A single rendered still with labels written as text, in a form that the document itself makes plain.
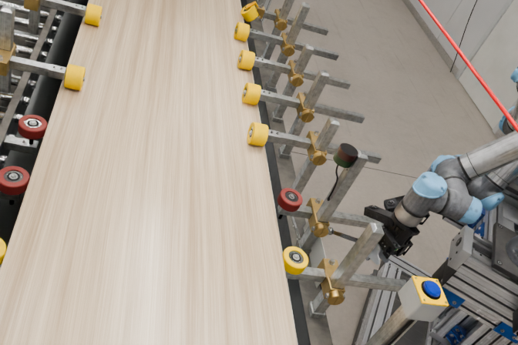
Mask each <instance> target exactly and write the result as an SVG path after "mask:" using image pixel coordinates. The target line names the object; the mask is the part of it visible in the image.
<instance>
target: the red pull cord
mask: <svg viewBox="0 0 518 345"><path fill-rule="evenodd" d="M419 2H420V3H421V5H422V6H423V8H424V9H425V10H426V11H427V12H428V14H429V15H430V17H431V18H432V20H433V21H434V22H435V23H436V24H437V26H438V27H439V29H440V30H441V31H442V33H443V34H444V36H445V37H446V38H447V39H448V40H449V42H450V43H451V45H452V46H453V48H454V49H455V50H456V51H457V52H458V54H459V55H460V57H461V58H462V60H463V61H464V62H465V63H466V64H467V66H468V67H469V69H470V70H471V72H472V73H473V74H474V76H475V77H476V78H477V79H478V81H479V82H480V84H481V85H482V86H483V88H484V89H485V90H486V91H487V93H488V94H489V96H490V97H491V98H492V100H493V101H494V102H495V103H496V105H497V106H498V107H499V109H500V110H501V112H502V113H503V114H504V115H505V117H506V118H507V119H508V121H509V122H510V124H511V125H512V126H513V128H514V129H515V130H516V131H517V133H518V125H517V124H516V122H515V121H514V119H513V118H512V116H511V115H510V114H509V113H508V112H507V111H506V109H505V108H504V106H503V105H502V103H501V102H500V101H499V100H498V98H497V97H496V96H495V95H494V93H493V92H492V90H491V89H490V88H489V86H488V85H487V84H486V83H485V82H484V80H483V79H482V77H481V76H480V75H479V73H478V72H477V71H476V70H475V69H474V67H473V66H472V64H471V63H470V62H469V60H468V59H467V57H465V55H464V54H463V53H462V51H461V50H460V49H459V47H458V46H457V44H456V43H455V42H454V41H453V40H452V38H451V37H450V36H449V34H448V33H447V31H446V30H445V29H444V28H443V27H442V25H441V24H440V23H439V21H438V20H437V18H436V17H435V16H434V15H433V13H432V12H431V11H430V10H429V8H428V7H427V5H426V4H425V2H424V1H423V0H419Z"/></svg>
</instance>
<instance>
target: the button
mask: <svg viewBox="0 0 518 345"><path fill-rule="evenodd" d="M423 286H424V289H425V291H426V292H427V293H428V294H429V295H430V296H433V297H438V296H439V295H440V294H441V290H440V287H439V285H438V284H437V283H435V282H433V281H431V280H426V281H425V282H424V284H423Z"/></svg>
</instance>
